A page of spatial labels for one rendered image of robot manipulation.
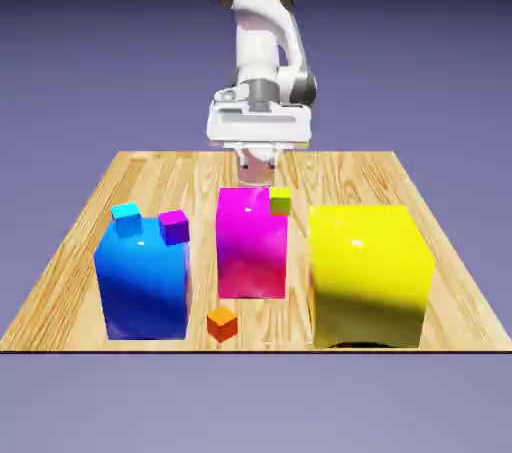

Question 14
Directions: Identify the large blue box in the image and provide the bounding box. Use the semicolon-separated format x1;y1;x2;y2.
92;214;192;341

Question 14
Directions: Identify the small purple cube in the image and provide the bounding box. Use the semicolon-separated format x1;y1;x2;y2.
158;209;191;246

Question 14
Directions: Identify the large yellow box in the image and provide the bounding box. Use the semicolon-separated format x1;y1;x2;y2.
306;203;436;349

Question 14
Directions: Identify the small lime green cube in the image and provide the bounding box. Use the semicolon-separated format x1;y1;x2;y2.
268;186;292;217

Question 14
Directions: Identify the small cyan cube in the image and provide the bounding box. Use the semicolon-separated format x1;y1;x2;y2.
110;201;143;239

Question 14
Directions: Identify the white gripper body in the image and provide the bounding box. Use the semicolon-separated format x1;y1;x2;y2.
205;99;314;152

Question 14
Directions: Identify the large magenta box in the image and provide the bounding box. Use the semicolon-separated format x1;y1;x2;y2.
215;186;289;300

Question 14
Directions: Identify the small orange cube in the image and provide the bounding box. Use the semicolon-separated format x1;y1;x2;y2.
206;305;239;343

